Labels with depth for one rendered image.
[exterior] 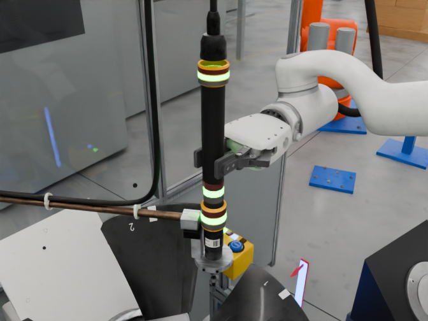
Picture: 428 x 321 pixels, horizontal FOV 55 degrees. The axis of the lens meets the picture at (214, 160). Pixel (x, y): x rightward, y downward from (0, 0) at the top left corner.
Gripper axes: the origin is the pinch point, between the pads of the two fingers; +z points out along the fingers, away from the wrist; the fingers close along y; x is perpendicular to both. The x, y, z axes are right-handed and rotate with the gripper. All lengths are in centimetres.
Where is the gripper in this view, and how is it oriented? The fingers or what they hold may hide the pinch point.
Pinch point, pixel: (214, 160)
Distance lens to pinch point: 65.1
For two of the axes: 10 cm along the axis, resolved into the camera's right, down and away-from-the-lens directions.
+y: -7.2, -3.6, 5.9
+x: 0.0, -8.6, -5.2
